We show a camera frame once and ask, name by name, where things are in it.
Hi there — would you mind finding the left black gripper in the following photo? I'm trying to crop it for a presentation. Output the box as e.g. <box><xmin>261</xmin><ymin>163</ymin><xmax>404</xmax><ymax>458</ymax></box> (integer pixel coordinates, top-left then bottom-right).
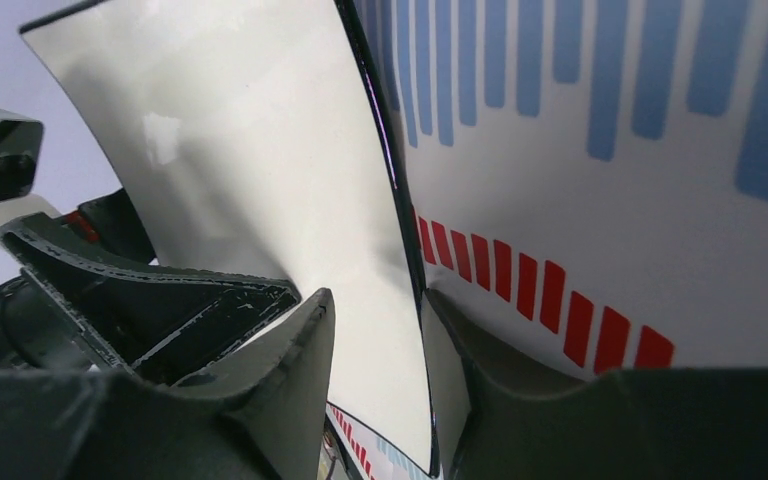
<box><xmin>0</xmin><ymin>191</ymin><xmax>300</xmax><ymax>385</ymax></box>

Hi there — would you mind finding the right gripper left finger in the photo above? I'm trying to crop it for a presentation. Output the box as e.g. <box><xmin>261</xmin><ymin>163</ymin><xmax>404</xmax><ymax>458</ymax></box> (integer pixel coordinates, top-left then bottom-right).
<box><xmin>0</xmin><ymin>288</ymin><xmax>335</xmax><ymax>479</ymax></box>

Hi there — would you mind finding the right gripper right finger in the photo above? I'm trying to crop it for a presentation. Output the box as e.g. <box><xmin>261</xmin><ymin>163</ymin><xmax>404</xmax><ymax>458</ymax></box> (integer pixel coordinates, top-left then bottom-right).
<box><xmin>421</xmin><ymin>289</ymin><xmax>768</xmax><ymax>479</ymax></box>

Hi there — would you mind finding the white square plate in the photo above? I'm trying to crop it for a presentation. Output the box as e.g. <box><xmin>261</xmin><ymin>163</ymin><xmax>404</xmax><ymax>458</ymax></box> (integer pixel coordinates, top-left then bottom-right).
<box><xmin>19</xmin><ymin>1</ymin><xmax>439</xmax><ymax>475</ymax></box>

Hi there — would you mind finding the patterned cloth napkin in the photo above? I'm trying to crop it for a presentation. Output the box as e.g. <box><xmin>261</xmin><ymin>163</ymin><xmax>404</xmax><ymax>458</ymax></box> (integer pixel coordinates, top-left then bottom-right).
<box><xmin>329</xmin><ymin>1</ymin><xmax>768</xmax><ymax>479</ymax></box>

